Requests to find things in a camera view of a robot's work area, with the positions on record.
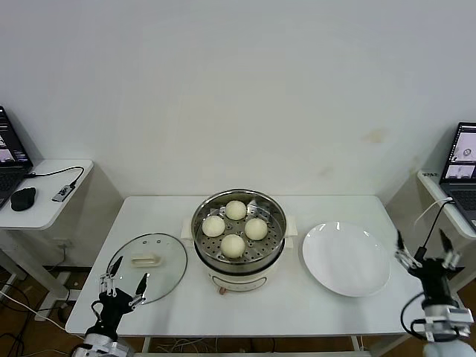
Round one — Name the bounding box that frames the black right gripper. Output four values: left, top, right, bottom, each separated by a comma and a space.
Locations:
394, 227, 466, 308

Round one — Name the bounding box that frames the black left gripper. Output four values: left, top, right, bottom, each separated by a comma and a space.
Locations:
86, 255, 150, 335

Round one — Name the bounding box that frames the round glass pot lid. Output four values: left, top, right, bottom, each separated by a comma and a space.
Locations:
106, 232, 189, 304

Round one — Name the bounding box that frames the white steamed baozi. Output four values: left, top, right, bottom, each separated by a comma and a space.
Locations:
202, 216, 227, 238
220, 233, 246, 260
225, 199, 248, 220
244, 217, 268, 241

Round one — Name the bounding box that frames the perforated steel steamer basket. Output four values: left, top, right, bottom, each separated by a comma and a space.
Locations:
191, 188, 289, 274

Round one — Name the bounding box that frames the white side desk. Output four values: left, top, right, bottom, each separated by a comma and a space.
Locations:
416, 169, 476, 323
0, 158, 126, 321

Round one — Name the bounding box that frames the round white plate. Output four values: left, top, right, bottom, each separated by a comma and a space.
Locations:
302, 221, 393, 298

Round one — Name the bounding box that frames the grey open laptop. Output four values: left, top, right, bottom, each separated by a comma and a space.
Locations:
438, 121, 476, 231

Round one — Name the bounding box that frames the small grey usb hub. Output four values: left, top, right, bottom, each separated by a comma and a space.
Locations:
52, 184, 74, 203

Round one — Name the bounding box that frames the cream electric cooking pot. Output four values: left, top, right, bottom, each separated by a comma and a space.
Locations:
181, 215, 300, 296

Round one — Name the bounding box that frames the black computer mouse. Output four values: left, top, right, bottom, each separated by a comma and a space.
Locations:
10, 187, 37, 212

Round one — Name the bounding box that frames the black open laptop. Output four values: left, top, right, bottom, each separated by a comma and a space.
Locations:
0, 106, 34, 209

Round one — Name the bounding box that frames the black cable with adapter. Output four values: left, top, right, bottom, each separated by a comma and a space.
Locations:
413, 200, 457, 263

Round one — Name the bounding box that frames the white charging cable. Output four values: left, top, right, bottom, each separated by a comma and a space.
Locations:
415, 196, 455, 226

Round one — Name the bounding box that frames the white floor cable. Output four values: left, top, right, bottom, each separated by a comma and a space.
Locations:
0, 288, 57, 321

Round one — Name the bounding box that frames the black usb cable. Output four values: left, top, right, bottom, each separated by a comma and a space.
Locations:
24, 165, 86, 188

